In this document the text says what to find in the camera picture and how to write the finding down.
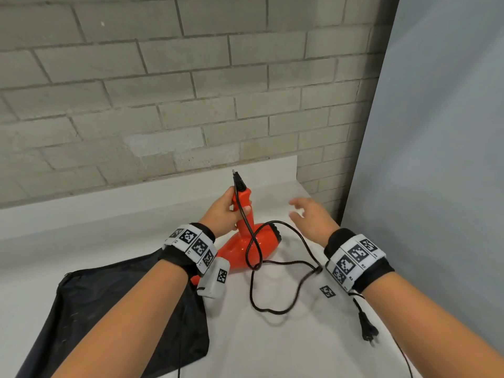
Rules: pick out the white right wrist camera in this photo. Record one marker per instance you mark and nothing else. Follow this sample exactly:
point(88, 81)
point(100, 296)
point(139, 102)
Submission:
point(327, 291)

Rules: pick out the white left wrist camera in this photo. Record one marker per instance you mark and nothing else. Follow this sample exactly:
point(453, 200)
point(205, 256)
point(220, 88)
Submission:
point(214, 277)

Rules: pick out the wristband with marker tiles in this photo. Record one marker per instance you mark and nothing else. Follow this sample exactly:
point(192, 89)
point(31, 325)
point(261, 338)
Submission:
point(358, 255)
point(193, 244)

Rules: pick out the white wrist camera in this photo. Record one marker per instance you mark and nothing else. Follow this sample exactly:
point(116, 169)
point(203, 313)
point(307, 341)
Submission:
point(214, 277)
point(327, 291)

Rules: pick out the person's left forearm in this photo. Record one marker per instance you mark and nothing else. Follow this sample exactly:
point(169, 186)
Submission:
point(130, 322)

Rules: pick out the left wristband with marker tiles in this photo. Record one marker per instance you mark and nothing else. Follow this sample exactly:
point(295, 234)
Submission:
point(193, 244)

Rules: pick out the red hair dryer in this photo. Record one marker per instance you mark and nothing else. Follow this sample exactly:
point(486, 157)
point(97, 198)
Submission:
point(236, 251)

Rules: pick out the black fabric drawstring bag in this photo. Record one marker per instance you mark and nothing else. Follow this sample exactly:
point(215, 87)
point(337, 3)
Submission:
point(90, 303)

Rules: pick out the right wristband with marker tiles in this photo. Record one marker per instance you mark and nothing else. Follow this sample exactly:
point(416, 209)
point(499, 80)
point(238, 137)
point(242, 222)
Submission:
point(358, 255)

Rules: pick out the person's right hand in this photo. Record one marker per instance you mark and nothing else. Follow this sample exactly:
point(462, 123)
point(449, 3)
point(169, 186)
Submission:
point(317, 224)

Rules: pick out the person's left hand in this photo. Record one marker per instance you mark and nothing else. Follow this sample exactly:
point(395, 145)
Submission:
point(220, 216)

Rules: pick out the person's right forearm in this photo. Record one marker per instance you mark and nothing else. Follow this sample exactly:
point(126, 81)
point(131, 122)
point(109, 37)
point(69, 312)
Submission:
point(429, 330)

